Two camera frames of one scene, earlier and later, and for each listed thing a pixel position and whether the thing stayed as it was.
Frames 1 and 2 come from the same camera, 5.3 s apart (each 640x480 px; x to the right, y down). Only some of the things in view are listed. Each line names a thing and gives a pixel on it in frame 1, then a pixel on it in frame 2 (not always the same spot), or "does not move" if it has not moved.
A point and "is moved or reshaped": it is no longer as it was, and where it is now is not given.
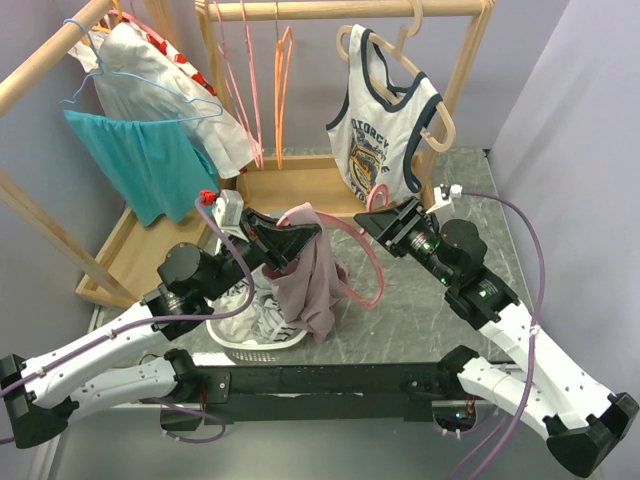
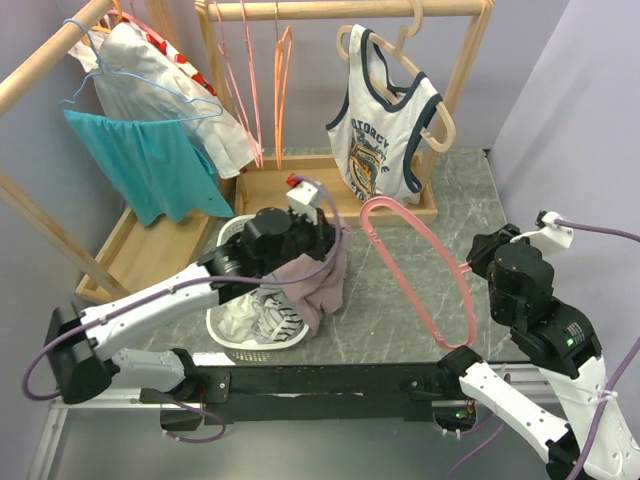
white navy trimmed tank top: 371,133 does not move
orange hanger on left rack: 107,30 does not move
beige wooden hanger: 397,51 does not move
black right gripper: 408,215 -> 480,246
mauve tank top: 309,280 is moved or reshaped
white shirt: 134,77 does not move
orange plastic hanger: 283,58 does not move
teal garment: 155,164 does not move
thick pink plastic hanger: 362,231 -> 466,270
